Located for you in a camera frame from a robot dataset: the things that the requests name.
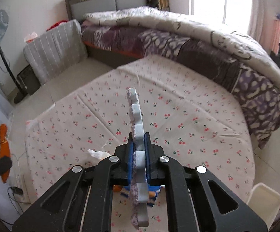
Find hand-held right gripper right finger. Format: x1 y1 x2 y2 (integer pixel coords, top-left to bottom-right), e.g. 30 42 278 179
143 132 269 232

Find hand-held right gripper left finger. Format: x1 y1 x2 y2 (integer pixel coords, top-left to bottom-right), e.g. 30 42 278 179
12 132 134 232

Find orange snack wrapper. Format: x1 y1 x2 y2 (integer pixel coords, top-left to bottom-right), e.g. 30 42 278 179
0 124 11 183

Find blue carton box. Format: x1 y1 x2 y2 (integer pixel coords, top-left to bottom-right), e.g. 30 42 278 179
113 185 164 208

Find white tissue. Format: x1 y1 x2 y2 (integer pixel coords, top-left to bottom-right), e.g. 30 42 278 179
87 148 111 163

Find lavender foam puzzle mat piece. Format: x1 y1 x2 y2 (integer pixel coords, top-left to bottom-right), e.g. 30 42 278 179
126 88 150 230

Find white plastic trash bin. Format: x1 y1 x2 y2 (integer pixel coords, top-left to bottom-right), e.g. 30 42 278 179
247 182 280 226

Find cherry print tablecloth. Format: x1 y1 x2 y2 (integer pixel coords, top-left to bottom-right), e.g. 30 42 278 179
25 54 255 232

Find small dark waste bin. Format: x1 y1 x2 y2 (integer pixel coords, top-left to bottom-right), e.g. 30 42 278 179
16 65 41 96

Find purple patterned blanket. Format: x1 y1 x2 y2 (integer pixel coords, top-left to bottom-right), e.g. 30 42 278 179
81 25 280 149

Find pink tissue pack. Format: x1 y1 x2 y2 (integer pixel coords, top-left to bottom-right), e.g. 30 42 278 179
24 31 38 43

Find white patterned duvet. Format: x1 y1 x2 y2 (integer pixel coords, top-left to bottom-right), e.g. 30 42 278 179
83 6 280 116

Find red cloth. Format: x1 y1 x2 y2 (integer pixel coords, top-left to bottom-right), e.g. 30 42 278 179
46 20 68 32

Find gray upholstered bed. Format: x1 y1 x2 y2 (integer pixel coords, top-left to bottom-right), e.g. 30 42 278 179
65 0 280 150

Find window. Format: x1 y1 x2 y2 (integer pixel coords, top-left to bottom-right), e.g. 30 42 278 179
188 0 252 25

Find pink hanging cloth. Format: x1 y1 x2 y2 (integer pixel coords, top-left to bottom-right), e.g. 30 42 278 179
272 17 280 54

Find pale pink window curtain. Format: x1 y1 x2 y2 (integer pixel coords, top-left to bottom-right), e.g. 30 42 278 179
248 0 276 41

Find white cable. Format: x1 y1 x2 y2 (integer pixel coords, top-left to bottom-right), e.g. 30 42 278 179
8 147 25 199

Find black cable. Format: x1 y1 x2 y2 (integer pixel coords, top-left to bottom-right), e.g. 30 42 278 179
7 188 23 224

